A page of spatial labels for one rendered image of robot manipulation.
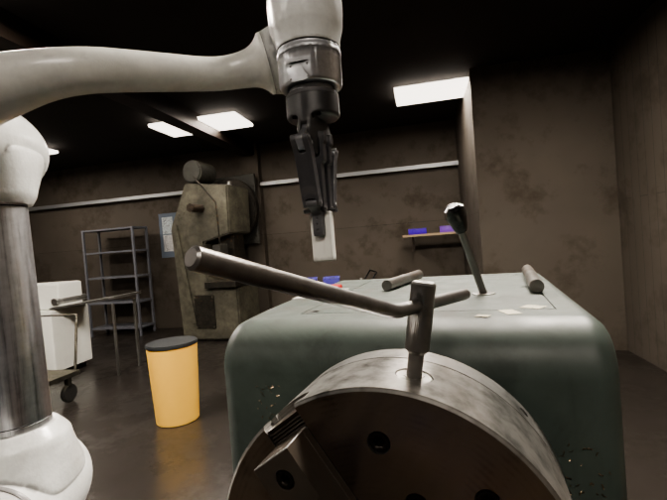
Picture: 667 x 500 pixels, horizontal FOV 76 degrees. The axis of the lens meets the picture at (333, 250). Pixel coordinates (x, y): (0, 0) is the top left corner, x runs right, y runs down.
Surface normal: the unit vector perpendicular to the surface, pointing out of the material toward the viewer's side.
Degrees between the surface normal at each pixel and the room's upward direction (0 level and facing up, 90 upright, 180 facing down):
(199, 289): 90
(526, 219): 90
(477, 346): 55
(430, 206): 90
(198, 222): 90
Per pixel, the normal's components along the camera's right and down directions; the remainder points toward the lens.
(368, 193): -0.20, 0.04
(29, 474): 0.62, -0.38
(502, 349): -0.33, -0.44
